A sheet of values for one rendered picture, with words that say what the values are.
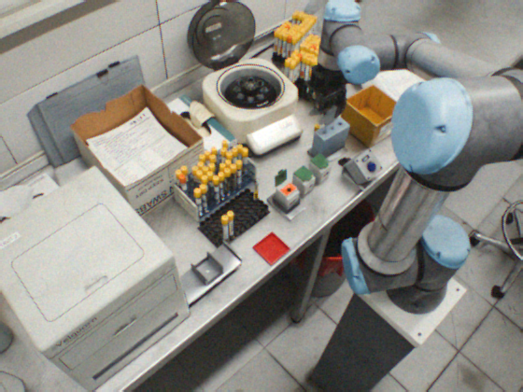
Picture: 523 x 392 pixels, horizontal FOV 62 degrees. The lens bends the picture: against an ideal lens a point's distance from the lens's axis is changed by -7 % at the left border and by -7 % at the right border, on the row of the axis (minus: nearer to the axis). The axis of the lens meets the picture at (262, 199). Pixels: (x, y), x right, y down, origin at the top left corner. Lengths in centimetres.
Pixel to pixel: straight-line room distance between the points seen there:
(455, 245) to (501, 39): 129
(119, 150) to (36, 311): 61
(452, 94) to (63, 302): 67
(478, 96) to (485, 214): 202
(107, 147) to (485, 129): 101
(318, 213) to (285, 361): 89
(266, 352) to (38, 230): 128
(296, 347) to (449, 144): 153
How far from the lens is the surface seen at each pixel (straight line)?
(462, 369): 216
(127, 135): 134
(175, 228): 121
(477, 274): 238
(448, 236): 98
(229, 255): 111
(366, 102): 151
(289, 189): 118
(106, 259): 84
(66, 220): 91
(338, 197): 128
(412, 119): 60
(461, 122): 57
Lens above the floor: 189
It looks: 55 degrees down
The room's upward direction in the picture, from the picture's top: 4 degrees clockwise
